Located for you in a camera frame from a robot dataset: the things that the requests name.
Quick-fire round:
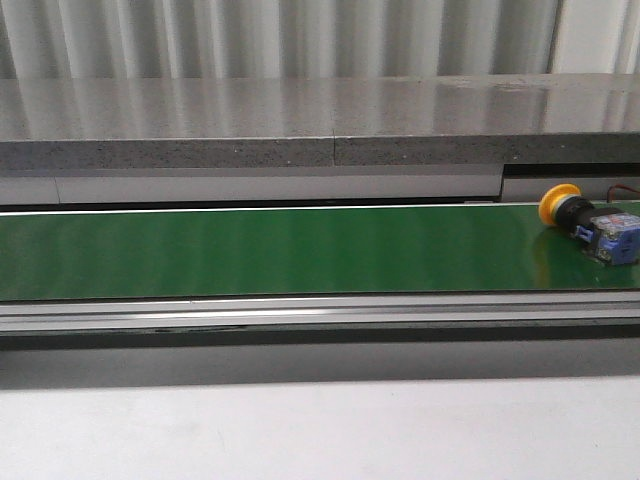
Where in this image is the yellow emergency push button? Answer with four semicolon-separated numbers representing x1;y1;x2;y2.
538;183;639;266

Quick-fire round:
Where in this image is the green conveyor belt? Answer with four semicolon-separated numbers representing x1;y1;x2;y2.
1;205;639;302

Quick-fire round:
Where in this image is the grey stone counter slab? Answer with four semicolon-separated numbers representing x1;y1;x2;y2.
1;74;639;173

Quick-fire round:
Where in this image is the white corrugated curtain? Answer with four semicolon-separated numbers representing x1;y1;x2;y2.
1;1;639;79

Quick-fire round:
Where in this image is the aluminium conveyor side rail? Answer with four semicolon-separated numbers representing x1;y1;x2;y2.
1;291;639;334

